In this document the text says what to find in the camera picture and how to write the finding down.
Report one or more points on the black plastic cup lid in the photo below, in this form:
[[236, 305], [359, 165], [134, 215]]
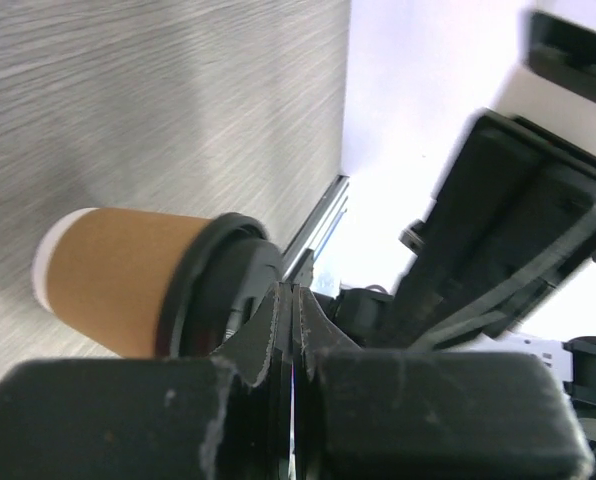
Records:
[[223, 274]]

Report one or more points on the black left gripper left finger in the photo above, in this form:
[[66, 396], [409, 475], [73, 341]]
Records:
[[224, 416]]

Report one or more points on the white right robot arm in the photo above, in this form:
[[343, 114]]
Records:
[[514, 217]]

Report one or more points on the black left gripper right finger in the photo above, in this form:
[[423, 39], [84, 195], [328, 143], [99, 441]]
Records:
[[392, 414]]

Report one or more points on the brown paper coffee cup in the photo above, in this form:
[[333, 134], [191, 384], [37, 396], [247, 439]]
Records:
[[105, 272]]

